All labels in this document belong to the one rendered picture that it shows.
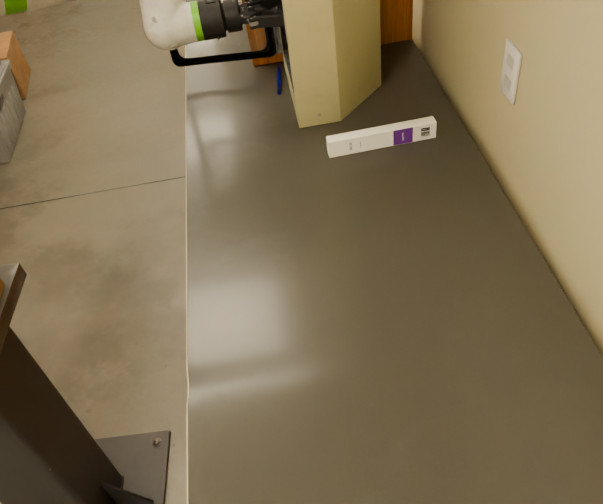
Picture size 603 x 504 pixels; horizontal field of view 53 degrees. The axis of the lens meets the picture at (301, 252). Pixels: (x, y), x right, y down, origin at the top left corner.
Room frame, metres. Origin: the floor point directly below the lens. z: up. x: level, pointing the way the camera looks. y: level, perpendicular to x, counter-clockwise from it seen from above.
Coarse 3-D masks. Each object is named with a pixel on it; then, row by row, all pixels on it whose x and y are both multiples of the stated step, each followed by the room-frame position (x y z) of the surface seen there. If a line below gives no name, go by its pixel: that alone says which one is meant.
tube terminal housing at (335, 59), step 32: (288, 0) 1.32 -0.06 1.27; (320, 0) 1.33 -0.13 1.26; (352, 0) 1.38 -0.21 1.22; (288, 32) 1.32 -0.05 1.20; (320, 32) 1.33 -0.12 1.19; (352, 32) 1.38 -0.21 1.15; (320, 64) 1.33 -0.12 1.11; (352, 64) 1.37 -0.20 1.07; (320, 96) 1.33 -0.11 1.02; (352, 96) 1.37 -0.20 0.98
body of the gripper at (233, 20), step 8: (224, 0) 1.46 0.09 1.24; (232, 0) 1.45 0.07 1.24; (224, 8) 1.43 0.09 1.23; (232, 8) 1.43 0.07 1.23; (240, 8) 1.47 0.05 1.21; (232, 16) 1.42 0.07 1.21; (240, 16) 1.42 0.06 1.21; (248, 16) 1.42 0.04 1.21; (232, 24) 1.42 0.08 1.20; (240, 24) 1.42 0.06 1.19
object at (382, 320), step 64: (384, 64) 1.58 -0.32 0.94; (192, 128) 1.40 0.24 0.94; (256, 128) 1.35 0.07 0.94; (320, 128) 1.31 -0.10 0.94; (448, 128) 1.22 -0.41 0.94; (192, 192) 1.13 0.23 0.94; (256, 192) 1.09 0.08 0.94; (320, 192) 1.06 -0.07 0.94; (384, 192) 1.02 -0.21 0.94; (448, 192) 0.99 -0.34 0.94; (192, 256) 0.91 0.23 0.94; (256, 256) 0.88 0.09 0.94; (320, 256) 0.85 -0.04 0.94; (384, 256) 0.83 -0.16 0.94; (448, 256) 0.80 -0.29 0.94; (512, 256) 0.77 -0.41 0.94; (192, 320) 0.74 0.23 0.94; (256, 320) 0.71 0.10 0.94; (320, 320) 0.69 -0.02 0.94; (384, 320) 0.67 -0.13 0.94; (448, 320) 0.65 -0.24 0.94; (512, 320) 0.62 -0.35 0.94; (576, 320) 0.60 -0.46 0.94; (192, 384) 0.60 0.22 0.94; (256, 384) 0.58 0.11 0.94; (320, 384) 0.56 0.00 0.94; (384, 384) 0.54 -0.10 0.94; (448, 384) 0.52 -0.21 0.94; (512, 384) 0.50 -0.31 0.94; (576, 384) 0.48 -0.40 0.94; (192, 448) 0.48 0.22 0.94; (256, 448) 0.46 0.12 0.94; (320, 448) 0.44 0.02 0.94; (384, 448) 0.43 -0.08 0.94; (448, 448) 0.41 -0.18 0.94; (512, 448) 0.39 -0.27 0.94; (576, 448) 0.38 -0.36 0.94
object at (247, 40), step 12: (192, 0) 1.65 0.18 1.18; (240, 0) 1.64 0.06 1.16; (228, 36) 1.64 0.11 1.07; (240, 36) 1.64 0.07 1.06; (252, 36) 1.64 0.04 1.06; (264, 36) 1.63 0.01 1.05; (180, 48) 1.66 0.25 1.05; (192, 48) 1.65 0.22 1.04; (204, 48) 1.65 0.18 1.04; (216, 48) 1.65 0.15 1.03; (228, 48) 1.64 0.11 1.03; (240, 48) 1.64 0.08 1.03; (252, 48) 1.64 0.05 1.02
